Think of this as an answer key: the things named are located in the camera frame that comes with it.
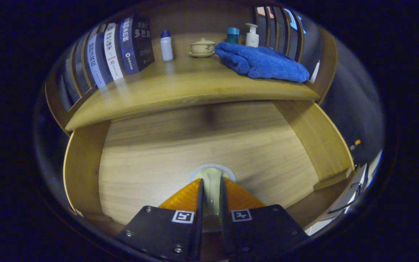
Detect white book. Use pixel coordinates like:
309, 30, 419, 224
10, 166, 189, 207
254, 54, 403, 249
103, 23, 124, 81

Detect beige lidded teacup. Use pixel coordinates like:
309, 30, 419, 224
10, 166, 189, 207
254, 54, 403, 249
188, 38, 216, 58

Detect light blue book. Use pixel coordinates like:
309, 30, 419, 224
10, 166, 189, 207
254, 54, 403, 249
86, 31, 107, 89

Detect wooden cabinet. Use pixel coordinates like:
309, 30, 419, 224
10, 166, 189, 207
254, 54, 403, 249
44, 0, 338, 137

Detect white bottle with blue cap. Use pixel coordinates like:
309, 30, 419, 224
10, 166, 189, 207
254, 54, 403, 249
160, 30, 175, 62

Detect black backdrop cloth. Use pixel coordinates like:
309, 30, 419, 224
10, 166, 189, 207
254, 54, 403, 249
33, 7, 384, 204

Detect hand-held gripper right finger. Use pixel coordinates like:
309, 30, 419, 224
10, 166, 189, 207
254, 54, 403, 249
220, 177, 309, 257

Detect teal bottle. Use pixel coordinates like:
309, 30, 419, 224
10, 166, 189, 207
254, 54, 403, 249
227, 27, 240, 45

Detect wooden countertop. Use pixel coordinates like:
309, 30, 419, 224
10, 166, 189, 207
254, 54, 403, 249
64, 55, 321, 132

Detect dark blue book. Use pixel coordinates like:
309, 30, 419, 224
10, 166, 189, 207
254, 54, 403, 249
119, 15, 155, 75

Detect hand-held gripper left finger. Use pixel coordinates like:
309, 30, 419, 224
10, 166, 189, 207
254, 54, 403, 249
114, 178, 204, 262

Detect blue folded towel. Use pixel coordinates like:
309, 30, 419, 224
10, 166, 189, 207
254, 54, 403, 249
214, 42, 310, 83

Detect white pump bottle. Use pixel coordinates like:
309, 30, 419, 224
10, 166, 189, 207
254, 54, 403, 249
245, 23, 260, 48

